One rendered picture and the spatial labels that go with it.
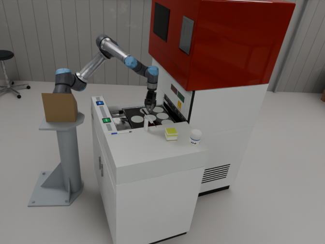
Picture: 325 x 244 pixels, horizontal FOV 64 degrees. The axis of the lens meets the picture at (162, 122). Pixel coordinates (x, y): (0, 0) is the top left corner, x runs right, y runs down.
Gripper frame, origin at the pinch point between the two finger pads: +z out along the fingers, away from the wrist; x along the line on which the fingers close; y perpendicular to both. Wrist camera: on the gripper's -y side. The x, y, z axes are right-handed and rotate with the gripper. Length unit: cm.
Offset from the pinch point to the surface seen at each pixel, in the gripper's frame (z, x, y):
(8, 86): 92, 230, 170
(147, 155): 2.4, -4.7, -47.2
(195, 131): -7.2, -33.6, -29.0
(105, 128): 3.2, 27.5, -24.3
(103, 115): 3.7, 33.3, -8.2
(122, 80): 92, 71, 245
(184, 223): 78, -40, -37
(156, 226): 70, -17, -48
